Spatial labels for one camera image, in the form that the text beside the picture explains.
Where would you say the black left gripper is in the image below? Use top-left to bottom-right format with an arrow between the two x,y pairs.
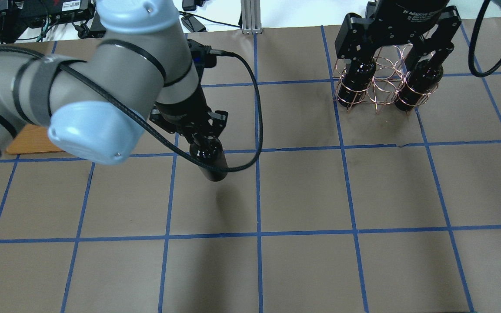
150,87 -> 228,145

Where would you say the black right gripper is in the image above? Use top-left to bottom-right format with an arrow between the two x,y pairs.
335,0 -> 462,59

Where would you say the dark wine bottle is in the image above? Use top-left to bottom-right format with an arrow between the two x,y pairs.
394,57 -> 444,112
337,57 -> 376,109
189,137 -> 228,182

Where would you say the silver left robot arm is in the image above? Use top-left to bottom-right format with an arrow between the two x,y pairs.
0,0 -> 228,181

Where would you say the wooden tray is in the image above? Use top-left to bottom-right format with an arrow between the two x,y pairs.
4,124 -> 63,155

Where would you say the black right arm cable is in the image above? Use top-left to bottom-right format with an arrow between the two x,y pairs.
468,0 -> 501,78

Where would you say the copper wire bottle basket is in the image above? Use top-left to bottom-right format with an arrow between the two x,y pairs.
332,44 -> 445,114

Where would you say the aluminium frame post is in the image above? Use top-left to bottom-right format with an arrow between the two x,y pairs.
240,0 -> 263,34

